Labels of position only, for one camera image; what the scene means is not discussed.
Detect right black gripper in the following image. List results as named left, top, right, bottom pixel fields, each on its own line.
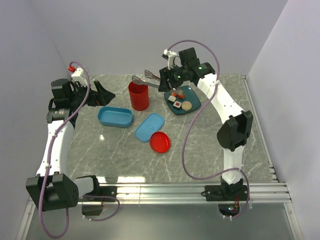
left=158, top=63, right=189, bottom=93

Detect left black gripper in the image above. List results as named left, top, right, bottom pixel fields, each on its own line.
left=69, top=80, right=115, bottom=109

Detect metal food tongs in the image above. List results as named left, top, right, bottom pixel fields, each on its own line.
left=131, top=69, right=185, bottom=97

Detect white steamed bun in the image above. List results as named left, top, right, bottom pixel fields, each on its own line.
left=181, top=101, right=192, bottom=111

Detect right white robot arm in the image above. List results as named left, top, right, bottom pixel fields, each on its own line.
left=158, top=47, right=253, bottom=200

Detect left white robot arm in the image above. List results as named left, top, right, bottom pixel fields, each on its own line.
left=25, top=78, right=116, bottom=212

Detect blue lunch box base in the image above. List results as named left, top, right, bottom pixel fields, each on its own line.
left=97, top=106, right=133, bottom=128

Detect blue lunch box lid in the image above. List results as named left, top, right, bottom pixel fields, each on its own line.
left=134, top=113, right=165, bottom=143

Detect sushi roll white centre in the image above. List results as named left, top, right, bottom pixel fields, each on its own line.
left=167, top=95, right=177, bottom=104

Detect sushi roll red centre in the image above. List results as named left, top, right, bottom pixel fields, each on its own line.
left=172, top=100, right=182, bottom=110

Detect dark teal square plate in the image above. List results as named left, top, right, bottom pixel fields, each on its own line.
left=164, top=85, right=201, bottom=116

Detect red ribbed cup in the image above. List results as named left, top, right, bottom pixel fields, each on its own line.
left=128, top=82, right=150, bottom=111

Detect red round cup lid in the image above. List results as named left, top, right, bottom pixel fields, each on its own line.
left=149, top=131, right=171, bottom=154

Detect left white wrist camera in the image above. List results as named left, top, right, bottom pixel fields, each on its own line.
left=67, top=66, right=88, bottom=86

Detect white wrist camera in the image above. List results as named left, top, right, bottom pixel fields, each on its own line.
left=67, top=66, right=88, bottom=86
left=162, top=49, right=178, bottom=70

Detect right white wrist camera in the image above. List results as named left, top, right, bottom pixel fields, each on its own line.
left=162, top=49, right=178, bottom=70

